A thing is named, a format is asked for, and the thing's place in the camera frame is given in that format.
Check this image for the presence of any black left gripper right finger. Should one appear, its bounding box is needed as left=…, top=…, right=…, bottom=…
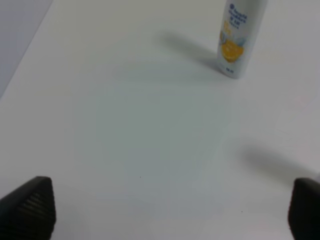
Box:
left=287, top=178, right=320, bottom=240

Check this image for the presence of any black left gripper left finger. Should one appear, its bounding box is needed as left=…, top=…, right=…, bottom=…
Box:
left=0, top=176, right=57, bottom=240

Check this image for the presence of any white shampoo bottle blue cap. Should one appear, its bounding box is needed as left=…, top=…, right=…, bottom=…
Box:
left=217, top=0, right=268, bottom=79

